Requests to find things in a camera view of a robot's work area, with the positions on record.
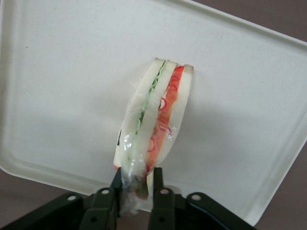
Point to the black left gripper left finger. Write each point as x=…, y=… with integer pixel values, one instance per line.
x=100, y=210

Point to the triangular sandwich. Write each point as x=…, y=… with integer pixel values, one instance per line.
x=156, y=112

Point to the cream rectangular plastic tray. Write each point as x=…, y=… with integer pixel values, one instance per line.
x=60, y=83

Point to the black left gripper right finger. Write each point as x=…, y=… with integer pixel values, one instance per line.
x=165, y=210

